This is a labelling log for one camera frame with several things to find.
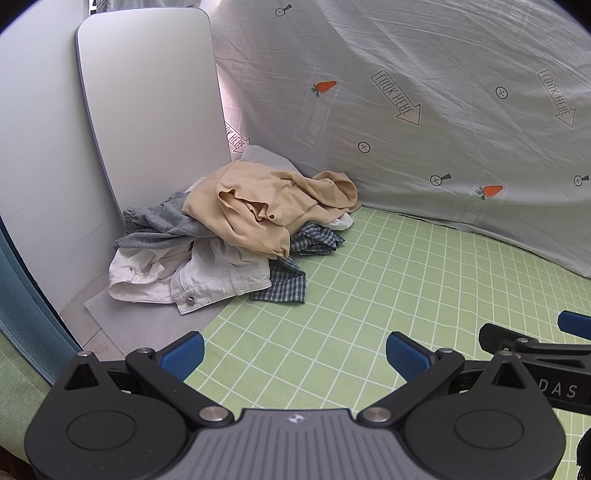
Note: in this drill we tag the white denim garment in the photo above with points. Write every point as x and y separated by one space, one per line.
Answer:
207 277

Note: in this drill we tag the beige shirt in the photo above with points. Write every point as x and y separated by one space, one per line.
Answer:
249 207

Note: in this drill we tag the grey carrot print blanket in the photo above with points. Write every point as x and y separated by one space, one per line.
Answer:
415 69

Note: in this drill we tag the white cloth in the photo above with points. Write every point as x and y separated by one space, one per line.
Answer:
268 159

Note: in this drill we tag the green checked bed sheet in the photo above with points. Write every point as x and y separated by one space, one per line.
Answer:
392 286

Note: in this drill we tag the green fuzzy cloth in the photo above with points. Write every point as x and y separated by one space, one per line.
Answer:
18 397

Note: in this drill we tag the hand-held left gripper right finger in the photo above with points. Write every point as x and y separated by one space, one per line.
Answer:
406 354

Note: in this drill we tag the blue plaid shirt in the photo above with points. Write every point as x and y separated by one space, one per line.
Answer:
286 286

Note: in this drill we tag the white rounded board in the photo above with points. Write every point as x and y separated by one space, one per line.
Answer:
147 92

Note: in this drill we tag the teal curtain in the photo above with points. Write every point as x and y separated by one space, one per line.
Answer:
23 300

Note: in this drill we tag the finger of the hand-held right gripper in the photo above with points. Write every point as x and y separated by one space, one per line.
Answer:
575 321
531 344

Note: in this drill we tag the grey knit garment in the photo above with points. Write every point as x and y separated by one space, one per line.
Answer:
161 221

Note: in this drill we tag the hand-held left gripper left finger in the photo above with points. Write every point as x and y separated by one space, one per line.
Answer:
184 354

